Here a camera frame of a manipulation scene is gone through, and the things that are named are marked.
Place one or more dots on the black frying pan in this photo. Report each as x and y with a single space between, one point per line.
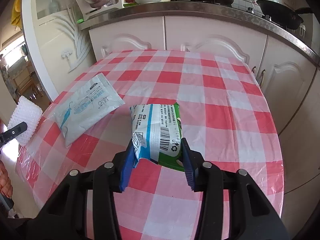
283 15

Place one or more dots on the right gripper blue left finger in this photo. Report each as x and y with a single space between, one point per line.
128 162

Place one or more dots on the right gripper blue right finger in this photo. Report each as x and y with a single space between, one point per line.
191 165

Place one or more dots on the red white checkered tablecloth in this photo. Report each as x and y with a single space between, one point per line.
157 203

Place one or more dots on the white foam fruit net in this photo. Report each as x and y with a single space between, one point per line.
25 120

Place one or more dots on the white cabinet doors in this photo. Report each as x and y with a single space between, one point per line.
225 45

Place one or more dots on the white wet wipes pack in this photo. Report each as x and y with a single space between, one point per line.
87 106

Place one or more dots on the green blue white wrapper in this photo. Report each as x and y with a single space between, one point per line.
157 134

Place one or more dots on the person left hand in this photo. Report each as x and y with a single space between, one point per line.
5 182

